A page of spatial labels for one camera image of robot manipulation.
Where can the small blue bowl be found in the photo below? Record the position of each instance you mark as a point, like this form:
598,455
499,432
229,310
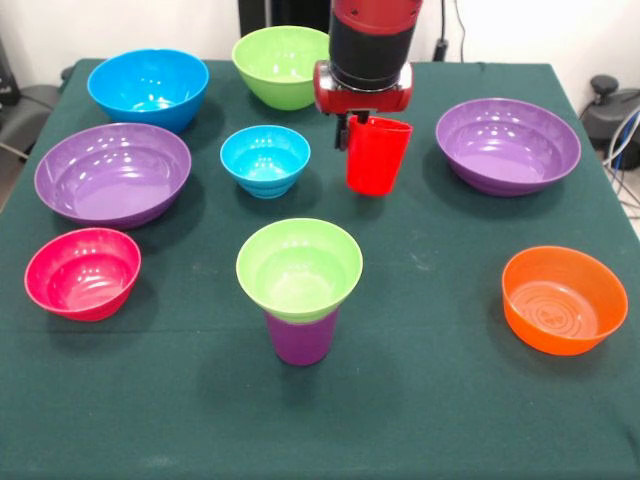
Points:
265,165

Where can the black office chair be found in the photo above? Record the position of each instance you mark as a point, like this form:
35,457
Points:
30,110

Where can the large blue bowl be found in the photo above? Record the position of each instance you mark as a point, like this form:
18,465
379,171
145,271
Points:
125,75

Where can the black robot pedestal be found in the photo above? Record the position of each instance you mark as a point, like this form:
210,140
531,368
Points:
255,15

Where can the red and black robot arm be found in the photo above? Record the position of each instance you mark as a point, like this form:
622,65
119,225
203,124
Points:
372,45

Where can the dark green tablecloth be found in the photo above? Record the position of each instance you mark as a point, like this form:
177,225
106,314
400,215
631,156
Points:
300,425

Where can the red cup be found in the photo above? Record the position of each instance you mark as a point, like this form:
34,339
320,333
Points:
372,160

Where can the black grey machine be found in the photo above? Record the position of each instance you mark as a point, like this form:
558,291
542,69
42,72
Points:
615,110

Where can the pink bowl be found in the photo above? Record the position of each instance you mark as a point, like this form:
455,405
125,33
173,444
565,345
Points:
80,285

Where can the orange bowl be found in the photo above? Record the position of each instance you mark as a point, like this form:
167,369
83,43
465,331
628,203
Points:
560,340

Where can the wide purple bowl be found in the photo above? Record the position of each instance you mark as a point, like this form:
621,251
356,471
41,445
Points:
110,190
525,150

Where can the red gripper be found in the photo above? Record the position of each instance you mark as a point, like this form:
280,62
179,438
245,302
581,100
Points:
370,99

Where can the purple cup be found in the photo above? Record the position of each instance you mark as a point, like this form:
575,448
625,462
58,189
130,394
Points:
300,345

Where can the small green bowl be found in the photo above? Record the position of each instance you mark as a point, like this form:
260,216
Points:
300,280

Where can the large green bowl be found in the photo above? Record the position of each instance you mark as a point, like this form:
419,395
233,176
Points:
280,95

